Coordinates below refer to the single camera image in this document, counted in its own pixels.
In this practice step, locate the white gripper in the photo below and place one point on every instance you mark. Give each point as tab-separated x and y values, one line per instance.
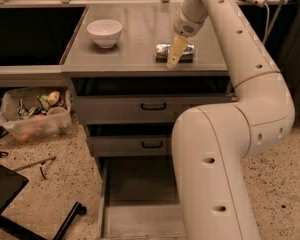
184	25

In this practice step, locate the clear plastic bin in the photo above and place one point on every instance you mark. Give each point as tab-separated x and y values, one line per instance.
30	113

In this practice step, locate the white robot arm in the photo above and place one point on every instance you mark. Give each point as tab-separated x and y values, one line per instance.
209	141

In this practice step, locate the black chair base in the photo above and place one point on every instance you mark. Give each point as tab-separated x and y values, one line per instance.
27	213

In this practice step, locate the grey bottom drawer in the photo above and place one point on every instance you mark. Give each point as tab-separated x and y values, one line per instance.
139	200

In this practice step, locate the white ceramic bowl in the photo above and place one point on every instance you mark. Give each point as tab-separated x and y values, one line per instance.
105	33

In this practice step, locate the grey drawer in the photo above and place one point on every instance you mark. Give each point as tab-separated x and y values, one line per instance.
121	140
139	200
127	100

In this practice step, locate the grey top drawer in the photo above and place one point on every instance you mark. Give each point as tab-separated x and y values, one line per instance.
127	100

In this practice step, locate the grey drawer cabinet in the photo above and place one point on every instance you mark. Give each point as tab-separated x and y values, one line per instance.
145	24

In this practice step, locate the metal rod on floor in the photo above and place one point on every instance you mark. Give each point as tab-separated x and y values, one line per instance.
51	158

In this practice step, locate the grey middle drawer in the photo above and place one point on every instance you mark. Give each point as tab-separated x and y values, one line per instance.
121	140

